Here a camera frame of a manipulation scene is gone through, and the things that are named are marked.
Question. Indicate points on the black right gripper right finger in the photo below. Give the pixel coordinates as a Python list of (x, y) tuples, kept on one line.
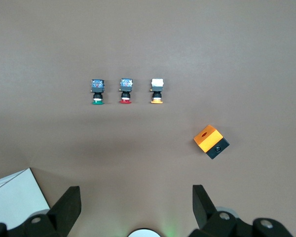
[(204, 212)]

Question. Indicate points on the orange and black button box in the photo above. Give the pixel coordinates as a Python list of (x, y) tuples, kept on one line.
[(211, 142)]

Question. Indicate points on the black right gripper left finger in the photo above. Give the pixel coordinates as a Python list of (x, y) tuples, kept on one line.
[(64, 209)]

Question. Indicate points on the red push button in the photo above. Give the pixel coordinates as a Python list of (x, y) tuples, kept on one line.
[(125, 90)]

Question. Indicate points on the white drawer cabinet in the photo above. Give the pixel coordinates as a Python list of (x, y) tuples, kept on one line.
[(14, 197)]

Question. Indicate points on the green push button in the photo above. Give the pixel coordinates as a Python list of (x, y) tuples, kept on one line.
[(98, 91)]

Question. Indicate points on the yellow push button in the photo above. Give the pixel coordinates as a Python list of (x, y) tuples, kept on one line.
[(157, 90)]

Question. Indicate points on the brown table cover mat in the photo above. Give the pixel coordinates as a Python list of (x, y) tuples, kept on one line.
[(148, 37)]

